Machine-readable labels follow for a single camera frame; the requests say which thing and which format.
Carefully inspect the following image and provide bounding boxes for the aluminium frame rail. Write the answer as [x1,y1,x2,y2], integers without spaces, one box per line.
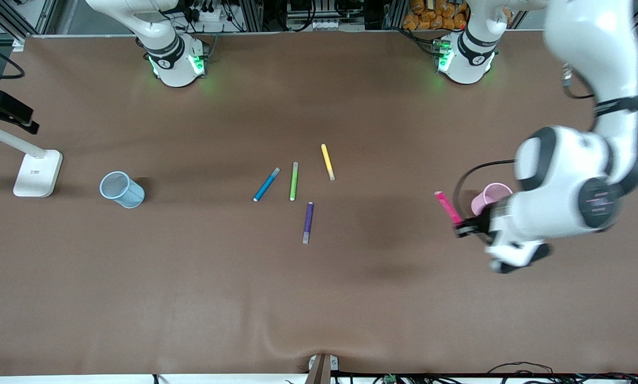
[0,0,37,41]

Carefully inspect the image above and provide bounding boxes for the black arm base cable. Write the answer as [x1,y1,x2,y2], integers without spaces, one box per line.
[396,27,438,55]

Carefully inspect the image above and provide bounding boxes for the black cable bundle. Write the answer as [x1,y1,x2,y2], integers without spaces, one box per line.
[487,362,638,384]

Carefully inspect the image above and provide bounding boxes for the pink marker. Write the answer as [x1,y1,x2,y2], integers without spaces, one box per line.
[435,191,464,225]

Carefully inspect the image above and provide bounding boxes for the blue mesh cup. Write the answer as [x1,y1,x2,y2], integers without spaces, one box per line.
[100,171,145,209]

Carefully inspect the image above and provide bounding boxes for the orange packaged goods pile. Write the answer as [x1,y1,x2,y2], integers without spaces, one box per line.
[403,0,468,31]

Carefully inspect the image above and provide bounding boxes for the metal table clamp bracket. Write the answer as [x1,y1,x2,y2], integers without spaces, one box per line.
[307,353,339,384]

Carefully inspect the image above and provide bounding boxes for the brown table mat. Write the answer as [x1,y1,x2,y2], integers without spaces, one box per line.
[0,31,638,377]

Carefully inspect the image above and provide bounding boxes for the purple marker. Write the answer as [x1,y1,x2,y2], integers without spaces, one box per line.
[302,202,314,245]

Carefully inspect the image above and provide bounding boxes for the blue marker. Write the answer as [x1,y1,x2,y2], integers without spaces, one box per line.
[253,167,281,203]

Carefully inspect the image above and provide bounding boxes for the yellow marker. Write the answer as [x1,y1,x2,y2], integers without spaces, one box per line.
[321,143,336,181]

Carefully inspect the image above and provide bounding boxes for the white power strip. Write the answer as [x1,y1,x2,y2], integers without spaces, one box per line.
[198,6,229,22]

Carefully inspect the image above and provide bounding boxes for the pink mesh cup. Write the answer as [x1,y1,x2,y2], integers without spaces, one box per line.
[471,183,513,217]

